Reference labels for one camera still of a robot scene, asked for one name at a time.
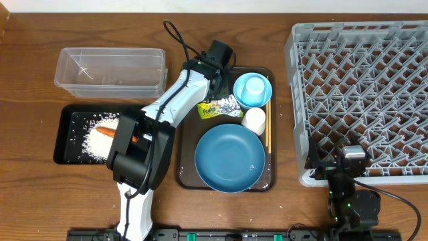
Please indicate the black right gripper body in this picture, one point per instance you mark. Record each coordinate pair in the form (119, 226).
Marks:
(326, 170)

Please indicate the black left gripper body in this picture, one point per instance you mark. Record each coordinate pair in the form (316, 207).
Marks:
(225, 91)

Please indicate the yellow silver snack wrapper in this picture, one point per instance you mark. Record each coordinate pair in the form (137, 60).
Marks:
(226, 106)

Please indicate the dark blue plate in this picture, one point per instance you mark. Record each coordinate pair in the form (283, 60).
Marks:
(229, 158)

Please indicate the orange carrot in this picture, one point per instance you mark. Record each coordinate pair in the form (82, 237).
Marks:
(106, 131)

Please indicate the pile of white rice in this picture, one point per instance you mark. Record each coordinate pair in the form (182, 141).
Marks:
(96, 144)

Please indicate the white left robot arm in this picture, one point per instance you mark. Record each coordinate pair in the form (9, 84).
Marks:
(141, 150)

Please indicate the grey dishwasher rack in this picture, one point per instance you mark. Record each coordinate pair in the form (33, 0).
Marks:
(366, 80)

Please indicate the light blue bowl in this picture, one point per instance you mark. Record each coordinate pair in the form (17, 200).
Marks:
(240, 83)

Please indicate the light blue cup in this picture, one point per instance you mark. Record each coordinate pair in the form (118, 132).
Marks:
(253, 91)

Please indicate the white cup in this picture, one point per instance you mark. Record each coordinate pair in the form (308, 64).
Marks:
(254, 119)

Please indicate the wooden chopstick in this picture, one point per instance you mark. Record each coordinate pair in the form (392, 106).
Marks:
(267, 124)
(270, 132)

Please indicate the brown serving tray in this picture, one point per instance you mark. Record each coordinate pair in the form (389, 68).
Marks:
(192, 129)

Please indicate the clear plastic bin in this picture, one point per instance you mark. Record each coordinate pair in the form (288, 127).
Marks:
(112, 72)

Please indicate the black tray bin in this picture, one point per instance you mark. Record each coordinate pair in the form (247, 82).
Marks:
(68, 148)

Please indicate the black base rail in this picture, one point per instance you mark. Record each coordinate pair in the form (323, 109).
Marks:
(292, 235)

